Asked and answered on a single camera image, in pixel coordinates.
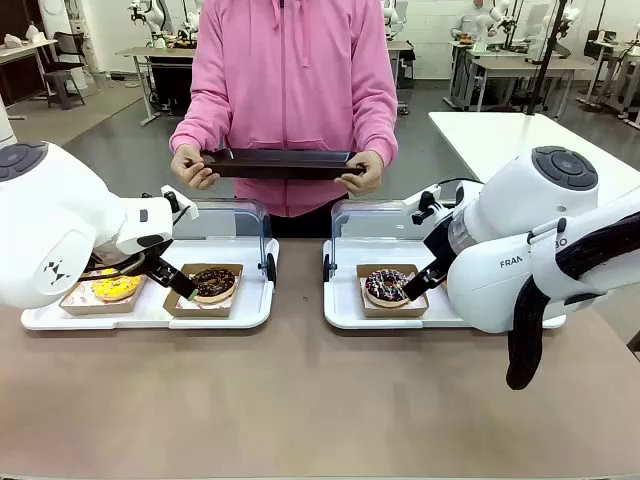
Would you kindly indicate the white plastic display tray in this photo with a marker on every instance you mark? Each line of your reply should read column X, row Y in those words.
column 345, row 315
column 150, row 315

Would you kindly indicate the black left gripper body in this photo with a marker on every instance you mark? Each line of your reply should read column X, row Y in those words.
column 152, row 262

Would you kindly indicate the chocolate glazed donut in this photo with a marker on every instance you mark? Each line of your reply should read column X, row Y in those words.
column 216, row 284

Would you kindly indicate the person's black trousers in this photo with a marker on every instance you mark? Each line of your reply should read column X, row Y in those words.
column 300, row 226

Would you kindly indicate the yellow donut in box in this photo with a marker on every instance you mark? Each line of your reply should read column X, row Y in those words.
column 100, row 306

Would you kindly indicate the pink hoodie torso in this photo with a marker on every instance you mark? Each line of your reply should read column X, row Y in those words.
column 290, row 75

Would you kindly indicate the chocolate donut in box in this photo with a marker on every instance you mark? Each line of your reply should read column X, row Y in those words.
column 200, row 309

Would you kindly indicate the yellow glazed donut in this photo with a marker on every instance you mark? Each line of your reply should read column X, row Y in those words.
column 116, row 287

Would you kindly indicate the chocolate donut with sprinkles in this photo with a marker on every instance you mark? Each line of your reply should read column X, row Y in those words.
column 385, row 287

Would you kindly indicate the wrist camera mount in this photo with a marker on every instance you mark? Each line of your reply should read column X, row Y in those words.
column 180, row 202
column 425, row 205

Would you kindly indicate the pink-sleeved right forearm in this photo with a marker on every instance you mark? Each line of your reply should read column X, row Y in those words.
column 202, row 120

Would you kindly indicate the background person white shirt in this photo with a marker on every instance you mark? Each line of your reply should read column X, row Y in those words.
column 470, row 22

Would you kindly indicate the grey background workbench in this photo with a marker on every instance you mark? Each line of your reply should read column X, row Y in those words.
column 520, row 65
column 155, row 52

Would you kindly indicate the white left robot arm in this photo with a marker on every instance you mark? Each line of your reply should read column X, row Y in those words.
column 55, row 220

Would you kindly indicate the grey office chair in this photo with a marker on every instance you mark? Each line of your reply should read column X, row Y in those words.
column 65, row 70

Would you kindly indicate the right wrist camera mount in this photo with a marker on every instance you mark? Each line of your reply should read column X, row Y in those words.
column 425, row 205

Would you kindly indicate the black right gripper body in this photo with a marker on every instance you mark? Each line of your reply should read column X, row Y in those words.
column 440, row 247

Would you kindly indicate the person's left hand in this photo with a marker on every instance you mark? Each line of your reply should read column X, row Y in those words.
column 367, row 177

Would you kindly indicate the clear plastic tray lid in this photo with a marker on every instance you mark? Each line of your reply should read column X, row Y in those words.
column 365, row 217
column 225, row 220

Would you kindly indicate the brown cardboard donut box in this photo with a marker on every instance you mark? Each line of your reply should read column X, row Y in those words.
column 395, row 310

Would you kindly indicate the dark brown serving tray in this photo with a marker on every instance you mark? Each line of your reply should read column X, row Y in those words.
column 285, row 165

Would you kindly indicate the white table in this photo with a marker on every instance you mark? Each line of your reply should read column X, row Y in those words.
column 490, row 140

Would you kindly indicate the person's right hand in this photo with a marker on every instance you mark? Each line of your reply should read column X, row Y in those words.
column 192, row 167

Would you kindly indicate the black stand pole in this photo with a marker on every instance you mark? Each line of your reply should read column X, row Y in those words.
column 547, row 55

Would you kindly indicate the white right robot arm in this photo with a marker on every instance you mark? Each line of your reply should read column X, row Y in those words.
column 505, row 240

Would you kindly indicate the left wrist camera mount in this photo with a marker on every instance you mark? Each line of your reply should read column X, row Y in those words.
column 180, row 202

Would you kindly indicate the pink-sleeved left forearm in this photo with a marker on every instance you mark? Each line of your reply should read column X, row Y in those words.
column 372, row 125

